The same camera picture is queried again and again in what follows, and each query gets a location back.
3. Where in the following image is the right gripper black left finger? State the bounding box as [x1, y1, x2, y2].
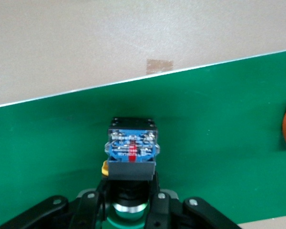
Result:
[0, 175, 110, 229]

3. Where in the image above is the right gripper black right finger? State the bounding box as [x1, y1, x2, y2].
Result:
[145, 171, 240, 229]

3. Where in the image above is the green push button switch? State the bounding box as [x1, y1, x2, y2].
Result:
[101, 116, 162, 229]

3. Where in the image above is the green conveyor belt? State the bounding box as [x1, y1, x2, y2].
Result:
[0, 47, 286, 229]

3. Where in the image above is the brown tape piece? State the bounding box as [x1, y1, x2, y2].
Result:
[146, 59, 174, 73]

